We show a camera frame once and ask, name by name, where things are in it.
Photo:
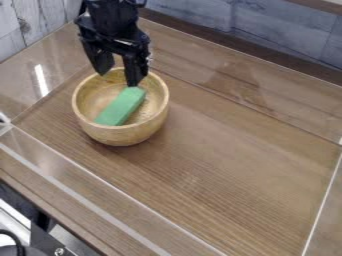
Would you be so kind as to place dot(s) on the wooden bowl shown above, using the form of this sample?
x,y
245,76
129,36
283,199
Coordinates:
x,y
97,90

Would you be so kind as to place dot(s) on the green rectangular block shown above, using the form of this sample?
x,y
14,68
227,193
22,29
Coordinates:
x,y
121,107

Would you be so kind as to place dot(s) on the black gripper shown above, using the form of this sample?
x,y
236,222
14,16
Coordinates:
x,y
108,31

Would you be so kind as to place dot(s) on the clear acrylic enclosure walls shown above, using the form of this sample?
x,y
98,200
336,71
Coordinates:
x,y
237,179

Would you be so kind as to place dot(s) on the black bracket with cable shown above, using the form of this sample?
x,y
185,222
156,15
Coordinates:
x,y
20,241

